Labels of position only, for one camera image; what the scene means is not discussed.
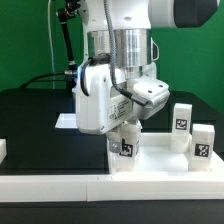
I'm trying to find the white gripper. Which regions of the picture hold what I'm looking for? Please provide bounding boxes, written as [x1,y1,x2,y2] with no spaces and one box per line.
[75,62,158,154]

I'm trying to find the white square table top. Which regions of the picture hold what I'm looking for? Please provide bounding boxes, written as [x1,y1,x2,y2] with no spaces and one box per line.
[108,133,224,173]

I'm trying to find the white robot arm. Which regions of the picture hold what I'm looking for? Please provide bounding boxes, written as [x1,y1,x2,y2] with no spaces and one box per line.
[75,0,220,156]

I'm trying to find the white plate with fiducial tags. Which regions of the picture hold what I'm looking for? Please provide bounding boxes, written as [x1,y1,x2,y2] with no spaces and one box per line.
[55,113,77,129]

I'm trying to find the white front fence bar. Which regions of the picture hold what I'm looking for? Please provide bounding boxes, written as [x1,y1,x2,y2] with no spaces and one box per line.
[0,173,224,203]

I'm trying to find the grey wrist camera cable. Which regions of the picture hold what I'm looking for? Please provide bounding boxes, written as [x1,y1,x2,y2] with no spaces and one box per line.
[79,0,149,108]

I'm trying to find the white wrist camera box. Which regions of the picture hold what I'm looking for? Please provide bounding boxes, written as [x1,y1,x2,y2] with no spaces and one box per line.
[127,75,170,120]

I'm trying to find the black camera stand pole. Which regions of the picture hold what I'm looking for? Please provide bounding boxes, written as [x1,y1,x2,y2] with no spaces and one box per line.
[56,0,80,91]

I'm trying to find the black cables behind base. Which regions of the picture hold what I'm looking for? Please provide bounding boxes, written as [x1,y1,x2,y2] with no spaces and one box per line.
[19,72,75,90]

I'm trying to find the white hanging cable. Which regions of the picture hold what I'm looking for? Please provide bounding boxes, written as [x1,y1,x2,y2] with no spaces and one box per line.
[46,0,57,90]

